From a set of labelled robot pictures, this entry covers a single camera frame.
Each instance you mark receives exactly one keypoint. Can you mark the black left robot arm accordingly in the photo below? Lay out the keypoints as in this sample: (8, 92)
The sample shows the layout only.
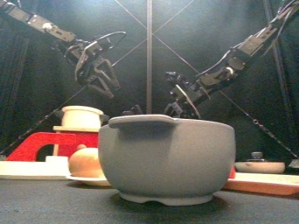
(36, 22)

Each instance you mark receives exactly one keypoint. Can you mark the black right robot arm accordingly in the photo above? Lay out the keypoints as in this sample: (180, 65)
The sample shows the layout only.
(248, 46)

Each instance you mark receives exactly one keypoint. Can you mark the cream wooden stove slab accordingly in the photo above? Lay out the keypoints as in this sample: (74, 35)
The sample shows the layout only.
(73, 128)

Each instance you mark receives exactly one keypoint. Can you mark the large grey toy pot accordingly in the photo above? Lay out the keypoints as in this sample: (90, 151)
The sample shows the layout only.
(167, 157)

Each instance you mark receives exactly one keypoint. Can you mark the brown wooden toy egg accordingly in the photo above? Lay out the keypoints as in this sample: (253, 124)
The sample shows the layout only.
(85, 162)

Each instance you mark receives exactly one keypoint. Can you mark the red wooden toy stove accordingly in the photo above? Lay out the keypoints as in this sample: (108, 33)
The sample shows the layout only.
(34, 144)

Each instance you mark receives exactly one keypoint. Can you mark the small white plate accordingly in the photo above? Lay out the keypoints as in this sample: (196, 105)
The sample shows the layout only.
(86, 180)

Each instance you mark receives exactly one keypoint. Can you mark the white wooden base board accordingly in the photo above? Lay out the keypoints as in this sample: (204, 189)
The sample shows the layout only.
(26, 169)

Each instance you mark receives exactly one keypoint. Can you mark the wooden cutting board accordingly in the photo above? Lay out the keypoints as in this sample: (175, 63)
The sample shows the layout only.
(268, 182)

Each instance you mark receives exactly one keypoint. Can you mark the small grey metal piece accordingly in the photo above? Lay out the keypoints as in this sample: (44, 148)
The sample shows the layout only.
(293, 164)

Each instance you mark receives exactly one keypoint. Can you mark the grey vertical frame pole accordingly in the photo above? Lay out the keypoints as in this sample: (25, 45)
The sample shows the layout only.
(148, 58)

